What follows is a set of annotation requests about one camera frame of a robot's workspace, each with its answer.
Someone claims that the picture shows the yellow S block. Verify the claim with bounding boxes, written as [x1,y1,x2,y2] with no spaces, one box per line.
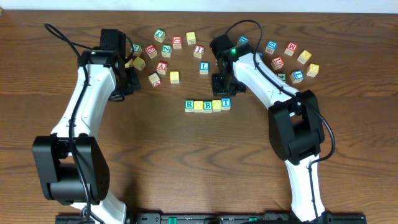
[170,71,180,84]

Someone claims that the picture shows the blue T block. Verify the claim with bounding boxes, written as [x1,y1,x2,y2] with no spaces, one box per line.
[221,98,231,110]

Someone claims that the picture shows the blue l block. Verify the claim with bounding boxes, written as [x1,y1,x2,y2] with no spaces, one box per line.
[200,62,210,75]
[290,70,304,83]

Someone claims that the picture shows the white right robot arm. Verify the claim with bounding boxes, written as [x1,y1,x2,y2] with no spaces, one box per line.
[210,34,325,222]

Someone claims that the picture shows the yellow K block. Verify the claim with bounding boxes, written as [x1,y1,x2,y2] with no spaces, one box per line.
[125,59,133,68]

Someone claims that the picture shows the green 4 block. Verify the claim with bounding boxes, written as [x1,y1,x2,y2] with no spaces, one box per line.
[277,73,287,82]

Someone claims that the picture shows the yellow O block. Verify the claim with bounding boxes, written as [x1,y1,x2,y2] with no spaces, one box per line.
[193,100,204,113]
[212,100,222,112]

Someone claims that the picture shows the green R block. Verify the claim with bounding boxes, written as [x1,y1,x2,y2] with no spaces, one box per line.
[184,100,194,113]

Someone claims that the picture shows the plain yellow top block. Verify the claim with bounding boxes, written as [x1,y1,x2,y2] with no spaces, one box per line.
[186,31,197,45]

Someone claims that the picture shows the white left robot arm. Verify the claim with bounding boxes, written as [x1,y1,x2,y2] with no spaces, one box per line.
[32,29,141,223]

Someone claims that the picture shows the green 7 block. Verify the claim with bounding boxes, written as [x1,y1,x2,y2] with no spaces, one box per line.
[133,44,142,57]

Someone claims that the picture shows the yellow block far right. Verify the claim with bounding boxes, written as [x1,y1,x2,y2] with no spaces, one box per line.
[297,50,312,65]

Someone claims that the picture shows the yellow C block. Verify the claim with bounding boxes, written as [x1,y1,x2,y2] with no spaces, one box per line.
[133,57,146,71]

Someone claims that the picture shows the red M block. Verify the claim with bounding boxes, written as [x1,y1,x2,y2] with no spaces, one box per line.
[284,42,297,56]

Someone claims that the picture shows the green J block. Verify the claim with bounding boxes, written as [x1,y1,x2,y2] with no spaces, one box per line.
[154,29,166,43]

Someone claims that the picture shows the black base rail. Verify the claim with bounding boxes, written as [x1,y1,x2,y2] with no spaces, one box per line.
[55,212,368,224]

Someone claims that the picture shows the green B block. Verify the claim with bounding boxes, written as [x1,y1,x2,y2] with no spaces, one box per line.
[203,101,213,113]

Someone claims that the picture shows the tilted red A block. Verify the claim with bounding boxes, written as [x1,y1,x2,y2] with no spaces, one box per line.
[148,73,161,87]

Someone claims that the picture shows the red U block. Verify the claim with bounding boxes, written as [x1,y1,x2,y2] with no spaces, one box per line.
[172,36,182,49]

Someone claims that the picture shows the yellow block right edge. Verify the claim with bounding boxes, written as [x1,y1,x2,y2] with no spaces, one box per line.
[307,63,320,77]

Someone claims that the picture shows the blue L block right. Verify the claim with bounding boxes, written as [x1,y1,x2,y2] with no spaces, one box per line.
[290,70,304,83]

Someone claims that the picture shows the red E block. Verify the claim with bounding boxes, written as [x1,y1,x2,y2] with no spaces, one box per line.
[145,44,158,58]

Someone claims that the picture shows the red I block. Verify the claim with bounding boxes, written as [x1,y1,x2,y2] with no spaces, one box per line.
[193,45,205,58]

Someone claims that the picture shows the green Z block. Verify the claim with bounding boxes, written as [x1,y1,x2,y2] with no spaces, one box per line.
[161,44,172,58]

